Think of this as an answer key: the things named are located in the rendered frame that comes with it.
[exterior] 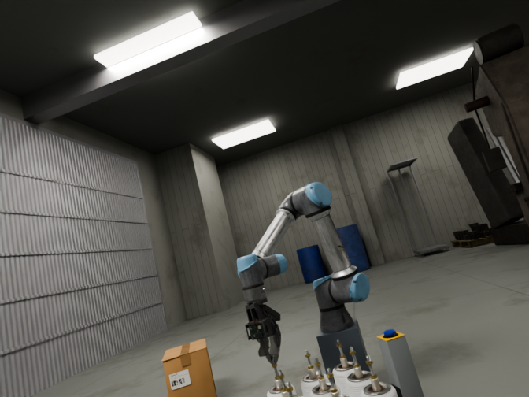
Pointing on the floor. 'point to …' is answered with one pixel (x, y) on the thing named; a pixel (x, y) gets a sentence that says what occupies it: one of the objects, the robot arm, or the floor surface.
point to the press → (504, 102)
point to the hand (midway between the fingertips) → (274, 358)
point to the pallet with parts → (479, 236)
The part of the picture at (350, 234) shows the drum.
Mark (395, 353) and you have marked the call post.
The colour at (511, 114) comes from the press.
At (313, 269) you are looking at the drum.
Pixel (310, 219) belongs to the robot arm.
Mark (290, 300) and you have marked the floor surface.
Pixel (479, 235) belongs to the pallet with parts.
